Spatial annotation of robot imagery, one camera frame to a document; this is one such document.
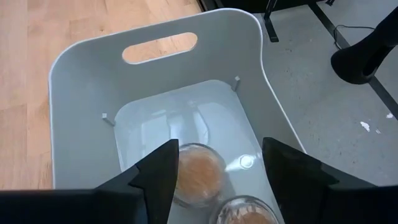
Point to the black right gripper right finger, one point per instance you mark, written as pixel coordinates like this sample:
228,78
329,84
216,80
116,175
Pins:
295,180

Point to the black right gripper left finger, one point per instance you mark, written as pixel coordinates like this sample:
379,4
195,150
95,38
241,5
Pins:
158,180

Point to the small glass saffron jar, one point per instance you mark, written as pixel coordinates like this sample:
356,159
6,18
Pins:
200,174
245,216

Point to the white paper scrap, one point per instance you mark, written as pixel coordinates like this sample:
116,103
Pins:
365,126
389,115

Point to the black pole stand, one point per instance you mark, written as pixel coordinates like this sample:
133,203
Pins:
357,62

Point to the black floor strip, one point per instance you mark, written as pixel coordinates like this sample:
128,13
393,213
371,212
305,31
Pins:
325,18

